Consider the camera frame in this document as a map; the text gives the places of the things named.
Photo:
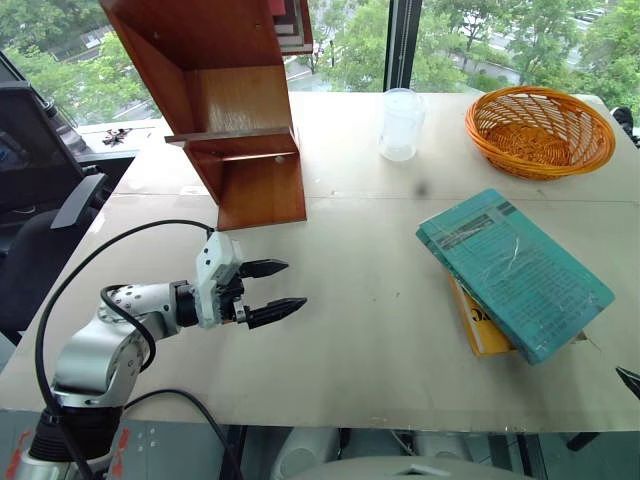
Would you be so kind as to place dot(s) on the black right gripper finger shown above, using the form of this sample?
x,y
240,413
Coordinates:
x,y
631,381

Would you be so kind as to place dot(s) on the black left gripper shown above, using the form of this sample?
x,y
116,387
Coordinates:
x,y
233,300

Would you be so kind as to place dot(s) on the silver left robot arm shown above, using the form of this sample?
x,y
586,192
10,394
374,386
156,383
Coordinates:
x,y
90,350

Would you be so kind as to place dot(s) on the yellow book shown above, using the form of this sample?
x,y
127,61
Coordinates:
x,y
482,330

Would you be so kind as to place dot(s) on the teal book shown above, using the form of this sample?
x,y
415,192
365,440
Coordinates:
x,y
515,275

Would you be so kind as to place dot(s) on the brown wooden bookshelf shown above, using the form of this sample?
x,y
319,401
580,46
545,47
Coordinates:
x,y
240,125

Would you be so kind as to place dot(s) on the black table leg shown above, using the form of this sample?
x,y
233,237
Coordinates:
x,y
582,440

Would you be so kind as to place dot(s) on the clear plastic cup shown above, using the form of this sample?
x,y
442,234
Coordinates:
x,y
400,130

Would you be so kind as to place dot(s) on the small dark windowsill object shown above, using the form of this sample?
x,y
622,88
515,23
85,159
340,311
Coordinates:
x,y
116,136

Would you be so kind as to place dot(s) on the black office chair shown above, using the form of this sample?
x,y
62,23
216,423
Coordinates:
x,y
30,260

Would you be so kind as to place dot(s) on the orange wicker basket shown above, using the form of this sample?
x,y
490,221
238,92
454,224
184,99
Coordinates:
x,y
540,140

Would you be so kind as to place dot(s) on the black object at table edge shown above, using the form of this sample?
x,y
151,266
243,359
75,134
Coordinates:
x,y
627,122

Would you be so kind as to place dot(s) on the red books on shelf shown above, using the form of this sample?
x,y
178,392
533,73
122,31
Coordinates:
x,y
292,25

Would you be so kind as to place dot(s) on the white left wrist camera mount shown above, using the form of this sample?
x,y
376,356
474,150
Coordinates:
x,y
212,270

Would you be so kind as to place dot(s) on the dark window frame post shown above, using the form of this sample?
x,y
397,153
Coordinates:
x,y
400,45

